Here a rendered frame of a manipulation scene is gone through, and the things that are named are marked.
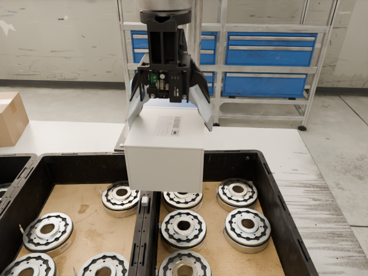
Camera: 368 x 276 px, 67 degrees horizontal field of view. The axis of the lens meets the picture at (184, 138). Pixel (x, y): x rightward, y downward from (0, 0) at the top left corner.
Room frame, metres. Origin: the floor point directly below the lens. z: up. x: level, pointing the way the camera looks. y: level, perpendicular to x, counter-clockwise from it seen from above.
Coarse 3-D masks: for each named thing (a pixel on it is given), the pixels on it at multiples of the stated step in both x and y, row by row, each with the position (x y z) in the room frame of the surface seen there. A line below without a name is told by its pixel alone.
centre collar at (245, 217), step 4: (244, 216) 0.44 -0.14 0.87; (248, 216) 0.44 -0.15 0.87; (240, 220) 0.43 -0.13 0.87; (252, 220) 0.43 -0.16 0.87; (256, 220) 0.43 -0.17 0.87; (240, 224) 0.42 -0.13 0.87; (256, 224) 0.42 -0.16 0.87; (240, 228) 0.41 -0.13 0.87; (244, 228) 0.41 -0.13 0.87; (252, 228) 0.41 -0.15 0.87; (256, 228) 0.41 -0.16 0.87; (244, 232) 0.40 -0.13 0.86; (248, 232) 0.40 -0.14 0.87; (252, 232) 0.40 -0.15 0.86
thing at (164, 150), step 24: (144, 120) 0.42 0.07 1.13; (168, 120) 0.42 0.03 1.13; (192, 120) 0.42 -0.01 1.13; (144, 144) 0.34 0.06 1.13; (168, 144) 0.34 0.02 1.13; (192, 144) 0.34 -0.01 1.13; (144, 168) 0.34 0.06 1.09; (168, 168) 0.34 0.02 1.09; (192, 168) 0.33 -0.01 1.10; (192, 192) 0.33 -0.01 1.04
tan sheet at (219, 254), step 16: (208, 192) 0.56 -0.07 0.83; (160, 208) 0.50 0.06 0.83; (208, 208) 0.50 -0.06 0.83; (256, 208) 0.50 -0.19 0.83; (160, 224) 0.45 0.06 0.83; (208, 224) 0.45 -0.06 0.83; (160, 240) 0.40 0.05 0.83; (208, 240) 0.40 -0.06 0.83; (224, 240) 0.40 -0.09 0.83; (272, 240) 0.40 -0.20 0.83; (160, 256) 0.36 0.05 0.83; (208, 256) 0.36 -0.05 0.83; (224, 256) 0.36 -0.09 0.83; (240, 256) 0.36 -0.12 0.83; (256, 256) 0.36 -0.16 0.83; (272, 256) 0.36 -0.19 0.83; (224, 272) 0.33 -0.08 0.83; (240, 272) 0.33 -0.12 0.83; (256, 272) 0.33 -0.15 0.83; (272, 272) 0.33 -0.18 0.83
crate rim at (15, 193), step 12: (48, 156) 0.59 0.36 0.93; (60, 156) 0.59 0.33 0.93; (72, 156) 0.59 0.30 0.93; (84, 156) 0.60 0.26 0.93; (96, 156) 0.60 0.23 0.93; (108, 156) 0.60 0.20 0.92; (120, 156) 0.60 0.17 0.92; (36, 168) 0.55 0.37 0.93; (24, 180) 0.49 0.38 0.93; (12, 192) 0.45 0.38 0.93; (144, 192) 0.45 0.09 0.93; (12, 204) 0.42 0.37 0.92; (0, 216) 0.39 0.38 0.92; (132, 252) 0.30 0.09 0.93; (132, 264) 0.29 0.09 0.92
